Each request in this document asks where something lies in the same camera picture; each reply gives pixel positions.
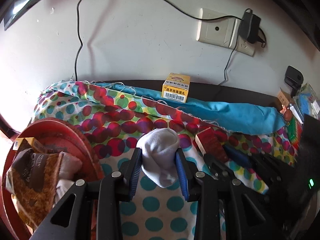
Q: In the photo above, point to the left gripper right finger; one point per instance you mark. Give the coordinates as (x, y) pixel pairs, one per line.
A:
(186, 175)

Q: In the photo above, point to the red green toy packet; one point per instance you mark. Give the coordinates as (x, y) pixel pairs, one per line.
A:
(294, 131)

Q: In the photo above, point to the dark red small box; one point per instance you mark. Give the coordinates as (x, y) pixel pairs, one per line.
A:
(208, 143)

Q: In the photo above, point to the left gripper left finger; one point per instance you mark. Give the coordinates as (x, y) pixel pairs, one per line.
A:
(131, 170)

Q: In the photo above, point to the small cardboard tag box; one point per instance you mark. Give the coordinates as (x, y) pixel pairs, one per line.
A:
(284, 97)

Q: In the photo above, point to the black power adapter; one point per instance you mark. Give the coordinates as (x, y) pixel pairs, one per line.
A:
(250, 29)

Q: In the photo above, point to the clear bag blue contents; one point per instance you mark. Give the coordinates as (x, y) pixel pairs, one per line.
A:
(307, 101)

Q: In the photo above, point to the white wall socket plate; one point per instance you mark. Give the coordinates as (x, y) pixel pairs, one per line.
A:
(223, 33)

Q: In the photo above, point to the brown chocolate snack bag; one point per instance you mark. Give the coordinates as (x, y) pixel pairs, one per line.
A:
(32, 180)

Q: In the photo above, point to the red rusty round tray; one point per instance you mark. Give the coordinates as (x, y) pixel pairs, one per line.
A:
(59, 136)

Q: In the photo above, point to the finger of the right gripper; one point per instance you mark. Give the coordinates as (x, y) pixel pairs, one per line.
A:
(237, 156)

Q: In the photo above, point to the small yellow medicine box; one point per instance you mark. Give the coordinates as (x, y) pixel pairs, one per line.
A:
(176, 87)

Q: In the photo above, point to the large white sock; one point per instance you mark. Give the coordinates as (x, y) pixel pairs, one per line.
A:
(62, 187)

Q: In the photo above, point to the polka dot tablecloth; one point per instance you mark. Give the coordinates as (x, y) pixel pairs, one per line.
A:
(117, 119)

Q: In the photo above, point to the tall yellow medicine box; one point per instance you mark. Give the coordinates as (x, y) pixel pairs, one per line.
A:
(21, 144)

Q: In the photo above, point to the small brown figurine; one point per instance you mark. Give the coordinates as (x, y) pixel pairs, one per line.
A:
(287, 113)

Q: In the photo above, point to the black clip device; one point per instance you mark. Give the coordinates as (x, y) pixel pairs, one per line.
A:
(294, 78)

